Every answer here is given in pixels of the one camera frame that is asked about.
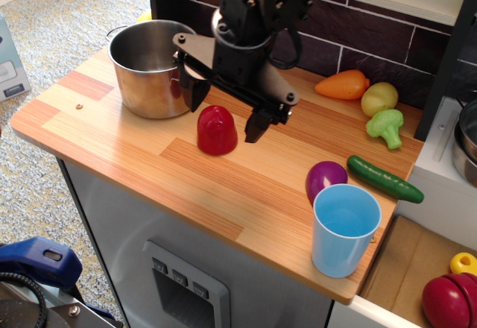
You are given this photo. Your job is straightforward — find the yellow toy potato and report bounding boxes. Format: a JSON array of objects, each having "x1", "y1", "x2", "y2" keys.
[{"x1": 361, "y1": 82, "x2": 399, "y2": 117}]

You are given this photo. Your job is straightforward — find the white box on floor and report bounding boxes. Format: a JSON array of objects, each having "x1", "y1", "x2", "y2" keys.
[{"x1": 0, "y1": 16, "x2": 31, "y2": 102}]

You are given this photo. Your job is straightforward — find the steel pots at right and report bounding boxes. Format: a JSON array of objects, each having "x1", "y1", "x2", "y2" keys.
[{"x1": 452, "y1": 89, "x2": 476, "y2": 187}]

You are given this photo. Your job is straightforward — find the black ribbed hose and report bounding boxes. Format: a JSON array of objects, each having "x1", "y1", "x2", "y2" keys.
[{"x1": 0, "y1": 271, "x2": 48, "y2": 328}]

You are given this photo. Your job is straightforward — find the purple toy eggplant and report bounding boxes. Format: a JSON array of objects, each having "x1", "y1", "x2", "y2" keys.
[{"x1": 305, "y1": 161, "x2": 348, "y2": 205}]

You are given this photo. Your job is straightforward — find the dark red toy fruit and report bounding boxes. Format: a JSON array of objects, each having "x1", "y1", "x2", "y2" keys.
[{"x1": 422, "y1": 273, "x2": 476, "y2": 327}]

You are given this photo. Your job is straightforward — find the orange toy carrot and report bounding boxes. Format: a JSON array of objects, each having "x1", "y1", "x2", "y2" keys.
[{"x1": 315, "y1": 69, "x2": 370, "y2": 100}]

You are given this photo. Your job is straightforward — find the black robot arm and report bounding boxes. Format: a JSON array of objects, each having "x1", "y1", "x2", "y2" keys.
[{"x1": 173, "y1": 0, "x2": 312, "y2": 143}]

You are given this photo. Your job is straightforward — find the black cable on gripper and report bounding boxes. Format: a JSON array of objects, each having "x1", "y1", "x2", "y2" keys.
[{"x1": 268, "y1": 25, "x2": 303, "y2": 70}]

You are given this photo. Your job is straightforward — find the green toy broccoli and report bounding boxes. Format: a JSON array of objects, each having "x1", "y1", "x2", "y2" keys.
[{"x1": 366, "y1": 109, "x2": 404, "y2": 150}]

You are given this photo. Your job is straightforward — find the stainless steel pot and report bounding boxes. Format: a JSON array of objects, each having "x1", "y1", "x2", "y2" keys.
[{"x1": 106, "y1": 19, "x2": 195, "y2": 119}]

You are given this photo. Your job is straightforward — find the blue clamp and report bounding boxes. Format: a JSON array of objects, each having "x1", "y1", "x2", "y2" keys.
[{"x1": 1, "y1": 236, "x2": 124, "y2": 327}]

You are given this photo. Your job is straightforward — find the light blue plastic cup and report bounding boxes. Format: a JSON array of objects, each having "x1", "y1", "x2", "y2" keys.
[{"x1": 312, "y1": 183, "x2": 382, "y2": 278}]

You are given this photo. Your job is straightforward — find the yellow toy ring piece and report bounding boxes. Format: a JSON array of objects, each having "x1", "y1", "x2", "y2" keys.
[{"x1": 449, "y1": 252, "x2": 477, "y2": 276}]

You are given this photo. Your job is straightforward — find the grey toy kitchen cabinet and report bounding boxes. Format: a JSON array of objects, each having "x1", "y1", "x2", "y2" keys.
[{"x1": 59, "y1": 161, "x2": 332, "y2": 327}]

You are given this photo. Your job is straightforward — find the yellow toy behind pot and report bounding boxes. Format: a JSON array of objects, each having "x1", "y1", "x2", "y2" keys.
[{"x1": 137, "y1": 10, "x2": 152, "y2": 23}]

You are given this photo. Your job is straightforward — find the red toy sweet potato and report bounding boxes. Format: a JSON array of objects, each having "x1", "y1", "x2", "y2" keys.
[{"x1": 197, "y1": 105, "x2": 238, "y2": 156}]

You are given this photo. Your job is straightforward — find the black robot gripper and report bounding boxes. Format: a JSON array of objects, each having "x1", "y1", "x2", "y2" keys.
[{"x1": 173, "y1": 10, "x2": 299, "y2": 143}]

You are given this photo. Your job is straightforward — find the green toy cucumber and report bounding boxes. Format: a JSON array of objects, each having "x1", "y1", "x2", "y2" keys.
[{"x1": 347, "y1": 155, "x2": 425, "y2": 204}]

